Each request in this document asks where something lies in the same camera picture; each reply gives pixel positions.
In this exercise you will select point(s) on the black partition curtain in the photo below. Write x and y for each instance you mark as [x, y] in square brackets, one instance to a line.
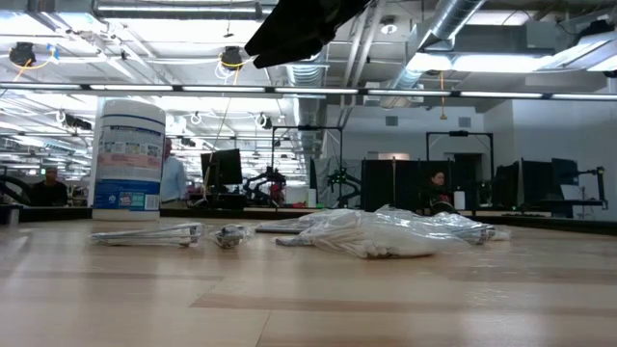
[400, 183]

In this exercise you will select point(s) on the white paper cup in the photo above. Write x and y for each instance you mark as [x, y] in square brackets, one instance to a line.
[459, 200]
[311, 197]

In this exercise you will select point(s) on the grey wall vent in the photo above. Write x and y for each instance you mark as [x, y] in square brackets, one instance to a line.
[464, 122]
[392, 121]

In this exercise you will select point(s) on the bagged black comb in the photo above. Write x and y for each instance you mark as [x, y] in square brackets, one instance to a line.
[284, 226]

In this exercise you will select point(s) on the bagged white cotton pads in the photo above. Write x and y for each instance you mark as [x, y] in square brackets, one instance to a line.
[376, 241]

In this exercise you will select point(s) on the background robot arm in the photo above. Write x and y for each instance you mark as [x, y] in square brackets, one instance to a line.
[275, 176]
[344, 177]

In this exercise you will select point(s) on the black computer monitor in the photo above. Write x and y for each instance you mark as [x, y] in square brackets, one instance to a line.
[537, 180]
[222, 168]

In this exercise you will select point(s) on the long ceiling light strip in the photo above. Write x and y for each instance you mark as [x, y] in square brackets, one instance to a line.
[222, 89]

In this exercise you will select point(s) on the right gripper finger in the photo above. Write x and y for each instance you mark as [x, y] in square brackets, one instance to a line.
[299, 26]
[289, 59]

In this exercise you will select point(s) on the white ceiling light panel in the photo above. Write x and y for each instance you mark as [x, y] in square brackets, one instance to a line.
[590, 53]

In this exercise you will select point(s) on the bagged silver nail clipper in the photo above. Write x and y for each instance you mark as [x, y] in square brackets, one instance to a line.
[144, 236]
[230, 236]

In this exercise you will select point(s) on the bright ceiling light panel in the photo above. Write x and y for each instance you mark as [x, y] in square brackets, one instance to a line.
[482, 62]

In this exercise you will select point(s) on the person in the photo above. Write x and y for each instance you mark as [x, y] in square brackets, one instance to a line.
[437, 185]
[48, 193]
[173, 180]

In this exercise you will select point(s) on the silver ventilation duct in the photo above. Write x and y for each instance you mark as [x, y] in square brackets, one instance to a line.
[458, 14]
[306, 79]

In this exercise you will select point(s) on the black camera stand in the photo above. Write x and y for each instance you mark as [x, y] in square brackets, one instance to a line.
[601, 188]

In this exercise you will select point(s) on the white wipes canister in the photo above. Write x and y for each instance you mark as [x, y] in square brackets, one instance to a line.
[127, 159]

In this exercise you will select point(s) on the round ceiling fixture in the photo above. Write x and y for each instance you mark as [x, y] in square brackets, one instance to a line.
[389, 26]

